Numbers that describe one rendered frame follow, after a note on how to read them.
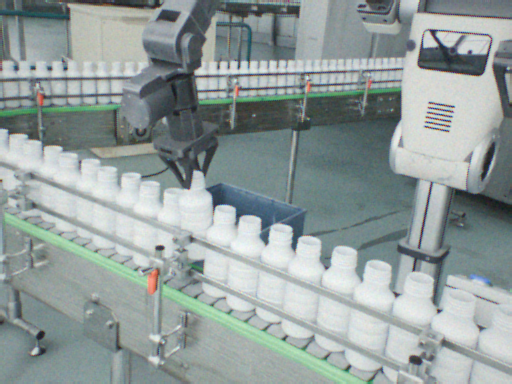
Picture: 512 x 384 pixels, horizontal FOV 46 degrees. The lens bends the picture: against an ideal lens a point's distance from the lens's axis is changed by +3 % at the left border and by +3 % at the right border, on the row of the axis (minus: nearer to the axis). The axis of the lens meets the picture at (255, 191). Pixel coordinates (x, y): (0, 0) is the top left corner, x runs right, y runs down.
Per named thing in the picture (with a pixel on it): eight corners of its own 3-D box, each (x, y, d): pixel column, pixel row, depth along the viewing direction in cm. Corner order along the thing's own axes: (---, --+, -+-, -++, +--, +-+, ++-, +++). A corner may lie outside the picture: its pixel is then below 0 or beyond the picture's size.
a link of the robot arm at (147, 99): (200, 30, 87) (157, 23, 91) (145, 56, 79) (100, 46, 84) (210, 105, 93) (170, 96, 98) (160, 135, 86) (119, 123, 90)
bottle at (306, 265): (280, 338, 95) (290, 246, 90) (281, 318, 101) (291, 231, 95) (317, 343, 95) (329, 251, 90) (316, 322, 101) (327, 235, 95)
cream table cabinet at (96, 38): (179, 131, 607) (182, 11, 567) (211, 147, 561) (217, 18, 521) (73, 140, 543) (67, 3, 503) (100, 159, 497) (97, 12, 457)
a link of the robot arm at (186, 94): (201, 64, 92) (174, 59, 95) (171, 79, 87) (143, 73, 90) (206, 105, 95) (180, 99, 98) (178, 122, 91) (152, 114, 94)
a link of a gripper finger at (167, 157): (163, 190, 102) (154, 142, 97) (190, 171, 106) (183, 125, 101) (193, 200, 98) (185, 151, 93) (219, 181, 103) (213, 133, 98)
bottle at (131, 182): (151, 251, 121) (153, 176, 115) (129, 260, 116) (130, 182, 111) (131, 242, 124) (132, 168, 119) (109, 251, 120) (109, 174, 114)
